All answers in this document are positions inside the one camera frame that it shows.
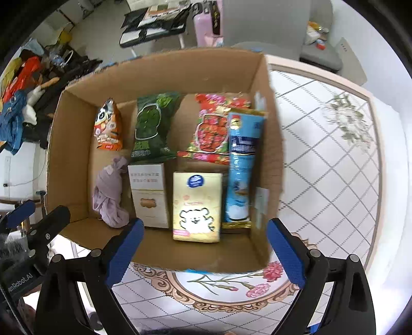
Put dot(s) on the grey chair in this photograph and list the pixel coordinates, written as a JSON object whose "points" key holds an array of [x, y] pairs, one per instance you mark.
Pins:
{"points": [[320, 53], [275, 27]]}

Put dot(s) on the flat cardboard by wall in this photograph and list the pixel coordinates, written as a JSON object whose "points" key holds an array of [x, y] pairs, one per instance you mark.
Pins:
{"points": [[351, 67]]}

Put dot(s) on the tissue pack on chair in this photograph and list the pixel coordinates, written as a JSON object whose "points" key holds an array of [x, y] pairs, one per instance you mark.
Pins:
{"points": [[315, 32]]}

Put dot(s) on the pile of colourful clothes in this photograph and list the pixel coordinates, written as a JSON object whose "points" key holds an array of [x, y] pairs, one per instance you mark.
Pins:
{"points": [[22, 86]]}

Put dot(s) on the red floral snack bag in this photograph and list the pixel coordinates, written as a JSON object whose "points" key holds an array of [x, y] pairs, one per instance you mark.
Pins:
{"points": [[210, 140]]}

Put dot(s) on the orange panda snack bag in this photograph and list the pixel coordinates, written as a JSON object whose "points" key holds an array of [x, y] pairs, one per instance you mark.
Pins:
{"points": [[107, 127]]}

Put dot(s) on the yellow bear tissue pack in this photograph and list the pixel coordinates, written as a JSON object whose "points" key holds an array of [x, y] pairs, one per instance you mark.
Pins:
{"points": [[197, 198]]}

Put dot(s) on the pink suitcase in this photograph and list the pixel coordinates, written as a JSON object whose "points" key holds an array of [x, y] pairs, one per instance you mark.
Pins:
{"points": [[208, 23]]}

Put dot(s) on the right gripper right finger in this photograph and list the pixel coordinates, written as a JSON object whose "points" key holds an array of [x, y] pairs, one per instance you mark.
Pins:
{"points": [[350, 309]]}

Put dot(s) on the far grey chair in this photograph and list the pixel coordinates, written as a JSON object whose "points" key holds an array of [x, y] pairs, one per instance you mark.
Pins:
{"points": [[320, 53]]}

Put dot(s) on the open cardboard box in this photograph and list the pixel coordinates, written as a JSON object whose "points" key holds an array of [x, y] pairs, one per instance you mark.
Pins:
{"points": [[74, 161]]}

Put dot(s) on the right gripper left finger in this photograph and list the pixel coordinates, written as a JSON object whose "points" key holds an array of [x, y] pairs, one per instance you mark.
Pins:
{"points": [[60, 309]]}

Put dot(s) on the blue long snack tube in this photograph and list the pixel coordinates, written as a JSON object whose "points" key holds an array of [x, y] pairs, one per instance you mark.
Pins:
{"points": [[245, 129]]}

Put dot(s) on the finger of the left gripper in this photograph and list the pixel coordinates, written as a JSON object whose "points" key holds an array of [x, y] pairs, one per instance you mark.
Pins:
{"points": [[12, 219], [48, 225]]}

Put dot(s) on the near grey chair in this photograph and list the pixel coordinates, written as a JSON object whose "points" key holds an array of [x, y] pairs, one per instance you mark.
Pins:
{"points": [[275, 27]]}

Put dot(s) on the green wet wipes pack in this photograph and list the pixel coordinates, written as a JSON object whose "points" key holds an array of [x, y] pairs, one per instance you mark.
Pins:
{"points": [[153, 122]]}

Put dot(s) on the black bag on chair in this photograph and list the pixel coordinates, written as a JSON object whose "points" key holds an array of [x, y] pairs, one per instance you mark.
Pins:
{"points": [[154, 22]]}

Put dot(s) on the small red item on chair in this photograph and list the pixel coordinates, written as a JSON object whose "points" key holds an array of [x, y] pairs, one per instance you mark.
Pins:
{"points": [[320, 44]]}

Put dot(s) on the patterned white tablecloth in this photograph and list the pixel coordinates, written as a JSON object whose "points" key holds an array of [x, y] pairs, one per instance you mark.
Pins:
{"points": [[319, 166]]}

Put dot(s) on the small white box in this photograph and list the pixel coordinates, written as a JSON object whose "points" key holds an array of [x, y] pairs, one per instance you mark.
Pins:
{"points": [[148, 191]]}

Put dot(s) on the purple knotted cloth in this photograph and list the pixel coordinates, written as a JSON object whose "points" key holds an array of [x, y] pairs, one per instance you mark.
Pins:
{"points": [[107, 194]]}

